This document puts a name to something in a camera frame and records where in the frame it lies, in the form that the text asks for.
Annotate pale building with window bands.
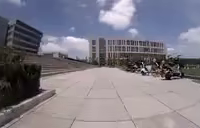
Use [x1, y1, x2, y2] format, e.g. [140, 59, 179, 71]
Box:
[89, 36, 168, 66]

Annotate pale paved plaza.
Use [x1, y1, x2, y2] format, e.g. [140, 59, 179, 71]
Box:
[1, 66, 200, 128]

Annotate wide grey stone steps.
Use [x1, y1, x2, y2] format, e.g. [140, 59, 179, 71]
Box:
[22, 53, 99, 78]

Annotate row of parked scooters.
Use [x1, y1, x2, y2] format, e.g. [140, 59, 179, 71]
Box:
[124, 59, 186, 81]

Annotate dark building with pale bands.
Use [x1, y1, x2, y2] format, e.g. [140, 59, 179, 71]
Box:
[6, 19, 44, 55]

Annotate dark green hedge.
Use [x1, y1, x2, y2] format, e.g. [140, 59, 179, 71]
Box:
[0, 46, 43, 114]

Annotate grey stone kerb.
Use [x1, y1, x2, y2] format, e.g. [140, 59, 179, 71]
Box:
[0, 88, 57, 128]

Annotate row of trees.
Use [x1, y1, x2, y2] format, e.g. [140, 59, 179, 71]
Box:
[177, 56, 200, 68]

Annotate green grass field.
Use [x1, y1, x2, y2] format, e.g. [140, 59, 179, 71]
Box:
[181, 66, 200, 79]

